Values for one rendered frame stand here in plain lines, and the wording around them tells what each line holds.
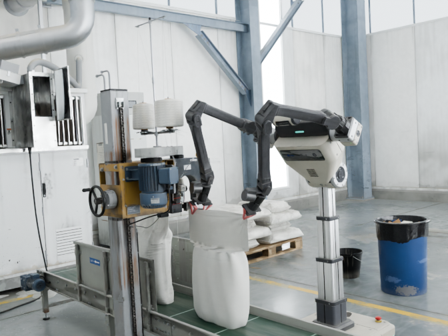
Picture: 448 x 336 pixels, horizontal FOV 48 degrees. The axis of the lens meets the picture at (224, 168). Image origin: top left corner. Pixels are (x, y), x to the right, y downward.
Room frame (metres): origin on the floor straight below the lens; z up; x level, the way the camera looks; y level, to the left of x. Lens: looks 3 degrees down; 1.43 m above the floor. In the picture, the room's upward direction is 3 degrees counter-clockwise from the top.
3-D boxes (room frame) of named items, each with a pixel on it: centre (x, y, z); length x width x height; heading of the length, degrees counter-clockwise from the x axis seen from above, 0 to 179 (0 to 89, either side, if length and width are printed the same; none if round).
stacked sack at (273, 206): (6.62, -0.48, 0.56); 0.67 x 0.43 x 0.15; 42
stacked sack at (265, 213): (6.03, -0.18, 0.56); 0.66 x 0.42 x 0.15; 132
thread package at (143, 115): (3.13, 0.47, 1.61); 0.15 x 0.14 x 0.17; 42
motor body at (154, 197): (2.83, 0.40, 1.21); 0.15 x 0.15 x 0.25
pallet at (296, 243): (6.39, -0.25, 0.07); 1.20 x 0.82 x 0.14; 134
